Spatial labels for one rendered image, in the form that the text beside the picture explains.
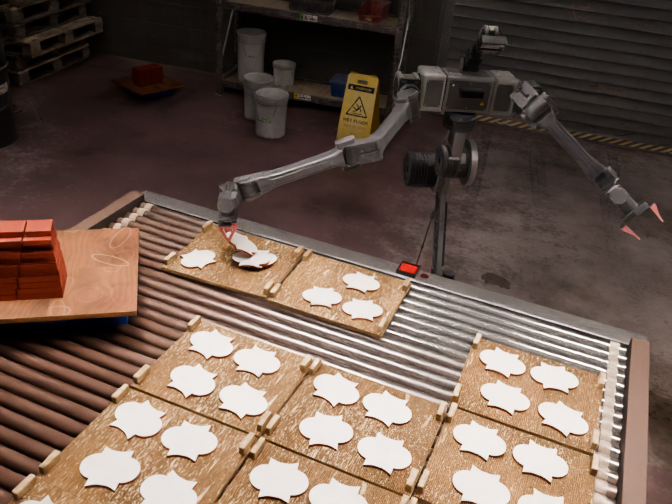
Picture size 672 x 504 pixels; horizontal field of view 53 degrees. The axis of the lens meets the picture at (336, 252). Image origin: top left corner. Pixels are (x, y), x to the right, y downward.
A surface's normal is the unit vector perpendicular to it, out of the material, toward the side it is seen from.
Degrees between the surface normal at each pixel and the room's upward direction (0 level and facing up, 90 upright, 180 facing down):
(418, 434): 0
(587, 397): 0
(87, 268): 0
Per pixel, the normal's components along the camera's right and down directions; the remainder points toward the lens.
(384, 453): 0.09, -0.85
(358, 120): -0.30, 0.26
